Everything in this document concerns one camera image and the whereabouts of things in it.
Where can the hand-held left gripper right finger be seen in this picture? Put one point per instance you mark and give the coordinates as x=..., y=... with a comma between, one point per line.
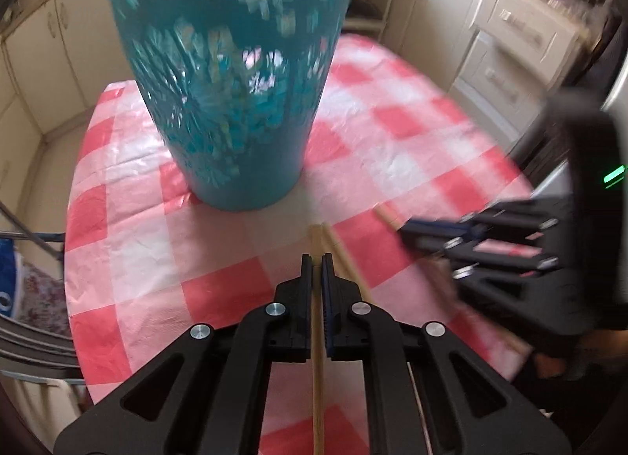
x=343, y=317

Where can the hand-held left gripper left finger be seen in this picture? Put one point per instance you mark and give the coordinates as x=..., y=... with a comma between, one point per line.
x=294, y=317

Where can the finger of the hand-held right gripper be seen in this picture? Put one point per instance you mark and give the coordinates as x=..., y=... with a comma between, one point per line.
x=515, y=288
x=431, y=234

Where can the teal perforated utensil holder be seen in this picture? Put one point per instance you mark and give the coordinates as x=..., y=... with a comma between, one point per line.
x=225, y=92

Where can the person's right hand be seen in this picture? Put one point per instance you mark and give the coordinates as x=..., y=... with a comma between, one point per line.
x=608, y=352

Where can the red white checkered tablecloth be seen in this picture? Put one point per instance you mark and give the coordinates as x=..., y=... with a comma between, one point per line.
x=171, y=263

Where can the cream kitchen base cabinets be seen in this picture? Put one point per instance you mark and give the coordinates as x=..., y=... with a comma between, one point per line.
x=505, y=43

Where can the floral print trash bin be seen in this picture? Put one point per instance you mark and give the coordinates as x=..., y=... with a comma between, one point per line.
x=44, y=298

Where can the grey metal door frame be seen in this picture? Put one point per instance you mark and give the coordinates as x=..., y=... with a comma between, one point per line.
x=34, y=347

